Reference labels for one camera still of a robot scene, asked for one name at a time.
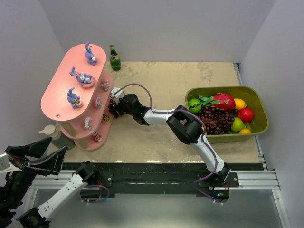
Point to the olive green plastic bin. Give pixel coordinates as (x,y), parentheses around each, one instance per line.
(258,125)

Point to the pink white cake toy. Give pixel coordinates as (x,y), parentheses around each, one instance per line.
(88,123)

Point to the purple bunny figure toy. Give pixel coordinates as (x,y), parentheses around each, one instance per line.
(91,59)

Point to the small purple bunny cupcake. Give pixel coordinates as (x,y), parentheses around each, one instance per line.
(73,99)

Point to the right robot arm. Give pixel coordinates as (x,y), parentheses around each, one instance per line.
(187,127)

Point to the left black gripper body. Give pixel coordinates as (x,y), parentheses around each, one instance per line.
(18,163)

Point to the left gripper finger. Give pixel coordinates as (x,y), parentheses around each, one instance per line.
(51,164)
(35,149)

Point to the purple bunny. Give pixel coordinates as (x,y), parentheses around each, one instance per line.
(85,80)

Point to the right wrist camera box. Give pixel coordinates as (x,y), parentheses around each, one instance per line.
(117,94)

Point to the pink egg shaped toy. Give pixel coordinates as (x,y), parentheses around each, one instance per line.
(98,102)

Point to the pink bunny figure toy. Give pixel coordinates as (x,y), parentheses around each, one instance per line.
(105,85)

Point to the pink tiered shelf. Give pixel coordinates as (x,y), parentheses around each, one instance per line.
(55,106)

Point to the orange fruit toy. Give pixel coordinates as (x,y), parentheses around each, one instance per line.
(245,131)

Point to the green glass bottle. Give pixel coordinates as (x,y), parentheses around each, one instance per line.
(114,59)

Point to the pink dragon fruit toy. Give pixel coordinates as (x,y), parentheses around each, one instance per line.
(220,101)

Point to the purple grape bunch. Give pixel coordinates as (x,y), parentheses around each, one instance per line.
(217,122)

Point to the yellow lemon toy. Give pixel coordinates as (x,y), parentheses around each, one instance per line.
(240,104)

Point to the red apple toy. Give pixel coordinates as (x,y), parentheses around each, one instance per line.
(245,114)

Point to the green soap dispenser bottle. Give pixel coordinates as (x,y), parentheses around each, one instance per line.
(58,138)

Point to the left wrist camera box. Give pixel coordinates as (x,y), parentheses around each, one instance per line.
(5,165)

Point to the pink round cake toy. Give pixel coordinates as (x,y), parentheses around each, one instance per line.
(106,119)

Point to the black base frame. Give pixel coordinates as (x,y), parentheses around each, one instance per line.
(158,178)

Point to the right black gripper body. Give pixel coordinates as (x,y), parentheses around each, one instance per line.
(118,108)

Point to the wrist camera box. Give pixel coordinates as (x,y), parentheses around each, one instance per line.
(5,165)
(117,94)

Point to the red white cake toy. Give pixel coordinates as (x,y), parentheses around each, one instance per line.
(96,137)

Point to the aluminium rail frame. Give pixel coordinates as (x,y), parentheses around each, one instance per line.
(135,158)

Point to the green pear toy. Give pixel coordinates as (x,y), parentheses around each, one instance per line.
(237,125)

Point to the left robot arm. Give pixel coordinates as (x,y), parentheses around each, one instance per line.
(18,195)

